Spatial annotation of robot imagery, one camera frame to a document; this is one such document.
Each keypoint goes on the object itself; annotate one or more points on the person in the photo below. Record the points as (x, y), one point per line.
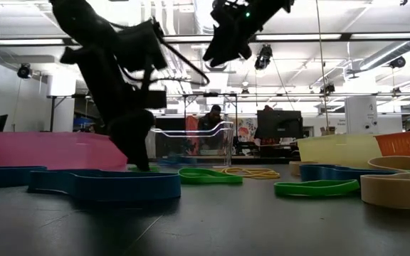
(268, 108)
(210, 121)

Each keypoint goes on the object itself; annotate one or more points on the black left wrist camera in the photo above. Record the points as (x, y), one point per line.
(141, 44)

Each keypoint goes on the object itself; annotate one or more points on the thin yellow rubber band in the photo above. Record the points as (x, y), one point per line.
(258, 173)

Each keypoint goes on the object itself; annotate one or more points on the black ceiling dome camera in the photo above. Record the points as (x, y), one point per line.
(24, 71)
(398, 62)

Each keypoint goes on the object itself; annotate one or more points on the pale yellow plastic basket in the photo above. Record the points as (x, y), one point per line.
(340, 151)

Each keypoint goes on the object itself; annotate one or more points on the floral hanging cloth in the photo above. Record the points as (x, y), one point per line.
(247, 129)

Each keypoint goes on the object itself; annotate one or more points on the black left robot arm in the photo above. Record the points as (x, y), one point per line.
(84, 21)

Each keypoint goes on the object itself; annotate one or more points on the black hanging overhead camera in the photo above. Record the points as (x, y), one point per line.
(263, 58)

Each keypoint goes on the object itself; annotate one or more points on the white column unit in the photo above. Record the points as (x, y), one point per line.
(361, 115)

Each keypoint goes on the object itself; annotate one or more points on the black computer monitor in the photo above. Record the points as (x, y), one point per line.
(278, 124)

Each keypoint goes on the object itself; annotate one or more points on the clear plastic basket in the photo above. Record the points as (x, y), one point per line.
(226, 142)

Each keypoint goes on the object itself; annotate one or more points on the large wide blue rubber band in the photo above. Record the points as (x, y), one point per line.
(126, 187)

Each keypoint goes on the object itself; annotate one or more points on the orange plastic basket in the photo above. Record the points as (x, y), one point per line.
(408, 144)

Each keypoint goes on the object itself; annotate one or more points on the orange hanging cloth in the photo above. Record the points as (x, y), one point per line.
(191, 122)

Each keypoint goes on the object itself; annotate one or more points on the pink plastic basket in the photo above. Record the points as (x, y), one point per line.
(48, 151)

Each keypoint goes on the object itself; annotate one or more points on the blue bin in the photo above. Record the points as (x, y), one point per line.
(83, 123)

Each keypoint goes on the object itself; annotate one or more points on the large wide beige rubber band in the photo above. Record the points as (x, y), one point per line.
(393, 192)

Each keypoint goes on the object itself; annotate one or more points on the small blue rubber band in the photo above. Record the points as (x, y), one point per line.
(176, 160)

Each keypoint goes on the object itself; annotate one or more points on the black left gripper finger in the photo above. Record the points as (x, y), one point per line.
(123, 135)
(143, 135)

